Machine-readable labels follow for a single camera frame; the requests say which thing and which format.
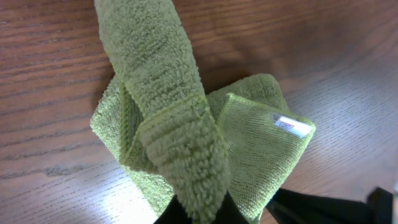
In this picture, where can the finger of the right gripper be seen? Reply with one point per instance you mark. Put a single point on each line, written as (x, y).
(294, 208)

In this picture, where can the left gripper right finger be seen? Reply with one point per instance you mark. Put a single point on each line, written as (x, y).
(229, 212)

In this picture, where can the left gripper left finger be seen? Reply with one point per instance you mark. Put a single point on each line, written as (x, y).
(174, 214)

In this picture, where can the light green microfiber cloth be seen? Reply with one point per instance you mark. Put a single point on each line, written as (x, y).
(171, 137)

